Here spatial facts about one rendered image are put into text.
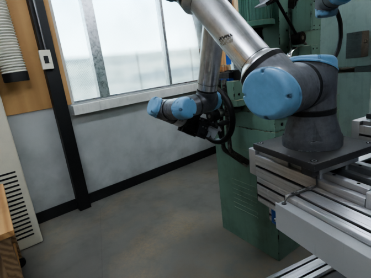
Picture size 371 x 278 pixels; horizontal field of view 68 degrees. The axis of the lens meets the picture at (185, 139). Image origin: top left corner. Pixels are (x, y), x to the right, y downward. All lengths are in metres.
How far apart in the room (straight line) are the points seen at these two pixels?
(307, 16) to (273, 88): 1.02
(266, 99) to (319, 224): 0.28
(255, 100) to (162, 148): 2.21
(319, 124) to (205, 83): 0.42
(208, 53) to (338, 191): 0.56
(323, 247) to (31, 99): 2.06
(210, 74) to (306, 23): 0.75
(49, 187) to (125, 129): 0.78
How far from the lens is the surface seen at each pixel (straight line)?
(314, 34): 1.76
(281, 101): 0.60
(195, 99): 0.97
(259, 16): 1.48
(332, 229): 0.63
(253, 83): 0.62
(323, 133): 0.75
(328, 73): 0.74
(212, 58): 0.96
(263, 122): 1.36
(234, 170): 1.60
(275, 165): 0.85
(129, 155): 2.61
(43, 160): 2.37
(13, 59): 2.11
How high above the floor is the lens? 1.07
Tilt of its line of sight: 15 degrees down
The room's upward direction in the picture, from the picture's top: 7 degrees counter-clockwise
